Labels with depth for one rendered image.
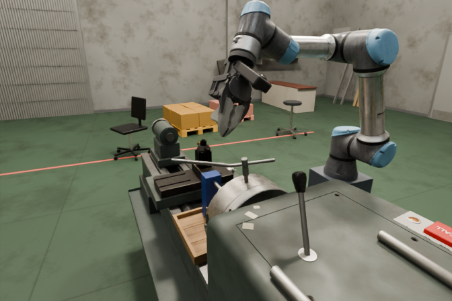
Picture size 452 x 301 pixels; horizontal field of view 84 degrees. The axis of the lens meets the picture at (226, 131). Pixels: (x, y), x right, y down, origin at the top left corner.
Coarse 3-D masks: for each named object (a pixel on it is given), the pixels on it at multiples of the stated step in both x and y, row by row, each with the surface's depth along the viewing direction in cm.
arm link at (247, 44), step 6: (240, 36) 63; (246, 36) 62; (234, 42) 64; (240, 42) 62; (246, 42) 62; (252, 42) 62; (258, 42) 63; (234, 48) 63; (240, 48) 62; (246, 48) 62; (252, 48) 62; (258, 48) 64; (252, 54) 63; (258, 54) 64
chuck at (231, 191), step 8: (240, 176) 89; (248, 176) 89; (256, 176) 90; (232, 184) 86; (240, 184) 84; (248, 184) 83; (256, 184) 83; (264, 184) 84; (272, 184) 86; (224, 192) 84; (232, 192) 82; (240, 192) 81; (216, 200) 84; (224, 200) 82; (232, 200) 80; (208, 208) 86; (216, 208) 82; (224, 208) 79
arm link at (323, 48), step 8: (344, 32) 94; (296, 40) 86; (304, 40) 87; (312, 40) 89; (320, 40) 90; (328, 40) 92; (336, 40) 92; (304, 48) 87; (312, 48) 89; (320, 48) 91; (328, 48) 92; (336, 48) 93; (304, 56) 91; (312, 56) 92; (320, 56) 94; (328, 56) 94; (336, 56) 95
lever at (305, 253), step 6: (300, 198) 54; (300, 204) 54; (300, 210) 54; (306, 222) 53; (306, 228) 52; (306, 234) 52; (306, 240) 52; (306, 246) 52; (300, 252) 52; (306, 252) 51; (312, 252) 52; (306, 258) 50; (312, 258) 50
